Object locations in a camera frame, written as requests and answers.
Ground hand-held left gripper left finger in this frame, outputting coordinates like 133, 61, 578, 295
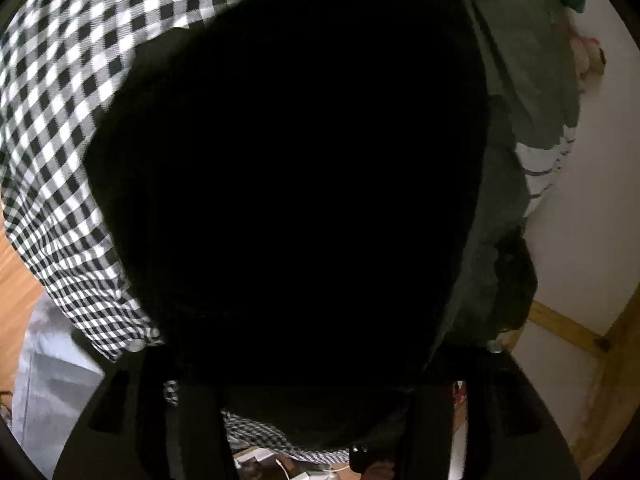
52, 350, 238, 480

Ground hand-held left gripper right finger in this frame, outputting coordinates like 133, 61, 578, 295
395, 345, 581, 480

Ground black jacket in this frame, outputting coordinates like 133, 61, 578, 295
82, 0, 493, 453

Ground dark olive garment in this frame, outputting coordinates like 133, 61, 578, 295
450, 95, 540, 351

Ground black white checkered bed sheet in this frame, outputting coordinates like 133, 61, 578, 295
0, 0, 351, 466

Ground pink plush toy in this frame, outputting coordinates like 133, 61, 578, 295
570, 30, 608, 81

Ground wooden bunk bed frame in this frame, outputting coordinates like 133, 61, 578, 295
505, 260, 640, 480

